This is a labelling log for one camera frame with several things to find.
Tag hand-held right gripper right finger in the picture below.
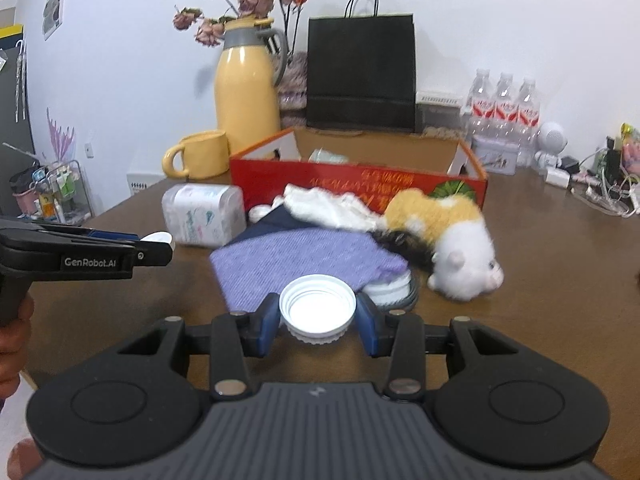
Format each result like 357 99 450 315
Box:
355 292 522 402

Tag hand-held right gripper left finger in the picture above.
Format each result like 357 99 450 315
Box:
117 292 282 402

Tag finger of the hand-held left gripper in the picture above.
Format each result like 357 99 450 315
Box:
133 241 174 267
87 229 142 244

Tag large white ridged lid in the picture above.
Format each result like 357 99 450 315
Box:
279 274 357 345

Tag navy blue pouch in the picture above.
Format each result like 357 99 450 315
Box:
235 205 321 243

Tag plush cat toy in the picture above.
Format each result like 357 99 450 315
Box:
370 187 506 302

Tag red cardboard box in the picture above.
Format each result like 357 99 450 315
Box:
229 127 488 213

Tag person's left hand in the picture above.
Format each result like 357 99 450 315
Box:
0 295 34 399

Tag white round container grey rim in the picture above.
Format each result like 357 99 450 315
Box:
361 265 420 311

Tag white tissue pack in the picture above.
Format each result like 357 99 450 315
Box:
161 183 247 247

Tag purple knitted cloth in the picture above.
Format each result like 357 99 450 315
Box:
209 227 408 313

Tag yellow mug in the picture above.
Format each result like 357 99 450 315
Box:
162 130 232 179

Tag white cloth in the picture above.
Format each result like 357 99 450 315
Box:
283 185 386 235

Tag pale plastic container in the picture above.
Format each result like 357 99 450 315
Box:
308 148 349 164

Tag yellow thermos jug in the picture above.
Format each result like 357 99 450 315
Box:
214 16 289 158

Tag printed tin box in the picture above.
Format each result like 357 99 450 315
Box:
472 134 521 176

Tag pink textured vase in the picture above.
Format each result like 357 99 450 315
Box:
274 51 310 130

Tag clear seed container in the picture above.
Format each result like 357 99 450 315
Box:
415 90 463 137

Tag clear water bottle red label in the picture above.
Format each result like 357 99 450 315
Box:
515 77 543 167
492 72 519 137
465 67 497 137

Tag black paper bag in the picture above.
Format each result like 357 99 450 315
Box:
306 0 417 133

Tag white robot figure speaker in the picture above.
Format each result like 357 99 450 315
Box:
534 121 568 170

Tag dried rose bouquet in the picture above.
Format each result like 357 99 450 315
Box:
172 0 309 48

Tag black green device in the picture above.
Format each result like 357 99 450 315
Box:
595 135 621 181

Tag yellow snack packet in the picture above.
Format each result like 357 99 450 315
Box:
620 122 640 171

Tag wire storage rack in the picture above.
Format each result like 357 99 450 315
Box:
10 160 94 226

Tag purple wall sticker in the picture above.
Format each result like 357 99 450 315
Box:
46 106 76 163

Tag wall poster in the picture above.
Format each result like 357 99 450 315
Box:
41 0 67 41

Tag tangled white cables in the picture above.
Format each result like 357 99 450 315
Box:
570 170 640 218

